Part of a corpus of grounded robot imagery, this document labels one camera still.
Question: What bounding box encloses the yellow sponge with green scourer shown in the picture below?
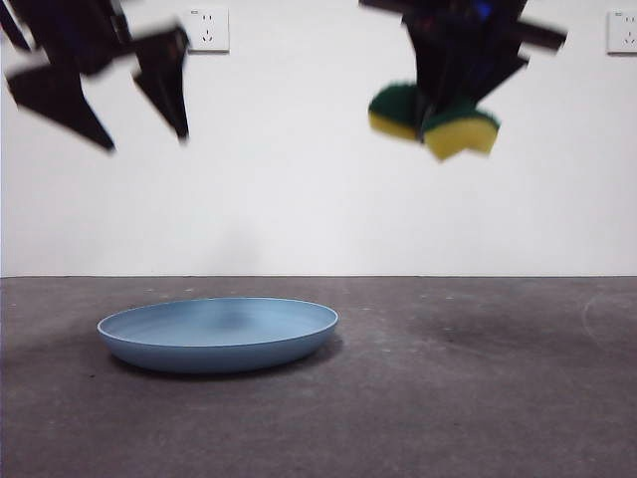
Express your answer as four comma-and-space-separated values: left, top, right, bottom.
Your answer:
367, 82, 502, 163

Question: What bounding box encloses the light blue round plate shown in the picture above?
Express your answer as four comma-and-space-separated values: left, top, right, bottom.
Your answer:
97, 297, 340, 374

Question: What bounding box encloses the white wall socket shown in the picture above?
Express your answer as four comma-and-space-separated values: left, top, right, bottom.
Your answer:
181, 5, 231, 54
605, 10, 637, 55

